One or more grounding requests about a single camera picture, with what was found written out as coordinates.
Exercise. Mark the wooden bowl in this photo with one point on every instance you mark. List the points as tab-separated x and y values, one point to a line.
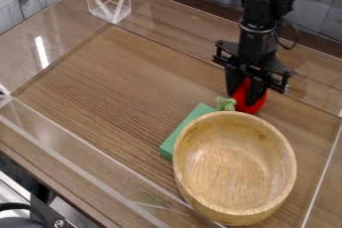
235	166

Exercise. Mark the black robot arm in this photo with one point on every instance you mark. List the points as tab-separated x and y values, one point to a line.
263	13

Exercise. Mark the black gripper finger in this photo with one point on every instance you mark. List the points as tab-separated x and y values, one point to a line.
257	90
235	79

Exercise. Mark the clear acrylic enclosure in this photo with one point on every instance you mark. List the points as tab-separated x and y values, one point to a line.
105	76

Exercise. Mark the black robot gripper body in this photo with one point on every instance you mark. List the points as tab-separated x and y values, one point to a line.
253	55

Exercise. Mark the red plush strawberry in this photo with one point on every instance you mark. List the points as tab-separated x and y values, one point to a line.
236	103

